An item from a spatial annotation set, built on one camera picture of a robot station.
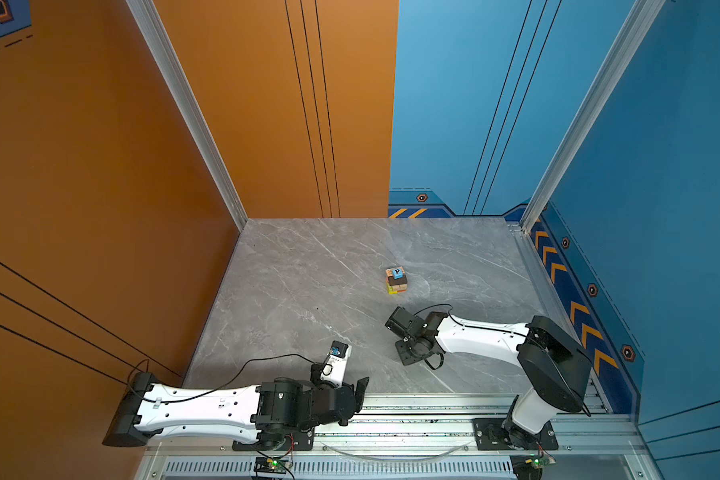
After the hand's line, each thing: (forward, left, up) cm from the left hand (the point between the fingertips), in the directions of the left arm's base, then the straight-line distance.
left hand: (356, 377), depth 73 cm
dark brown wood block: (+31, -13, -4) cm, 34 cm away
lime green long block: (+30, -9, -6) cm, 32 cm away
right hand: (+9, -13, -9) cm, 19 cm away
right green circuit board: (-17, -42, -10) cm, 46 cm away
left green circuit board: (-17, +21, -11) cm, 29 cm away
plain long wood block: (+30, -12, -5) cm, 33 cm away
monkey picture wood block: (+35, -9, -3) cm, 36 cm away
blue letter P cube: (+33, -12, -2) cm, 36 cm away
